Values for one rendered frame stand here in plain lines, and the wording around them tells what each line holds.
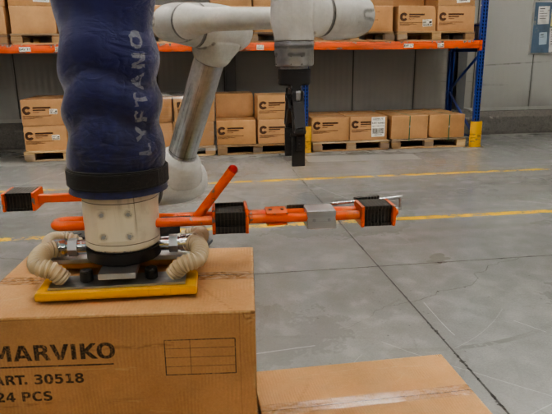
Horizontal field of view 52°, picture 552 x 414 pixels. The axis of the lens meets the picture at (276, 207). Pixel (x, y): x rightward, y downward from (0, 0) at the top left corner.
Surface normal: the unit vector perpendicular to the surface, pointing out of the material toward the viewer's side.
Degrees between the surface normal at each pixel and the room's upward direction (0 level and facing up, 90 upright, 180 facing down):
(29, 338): 90
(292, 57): 90
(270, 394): 0
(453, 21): 92
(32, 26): 93
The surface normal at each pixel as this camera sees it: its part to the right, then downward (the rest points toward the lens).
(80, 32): -0.15, 0.07
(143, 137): 0.82, -0.17
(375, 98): 0.15, 0.26
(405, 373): -0.01, -0.97
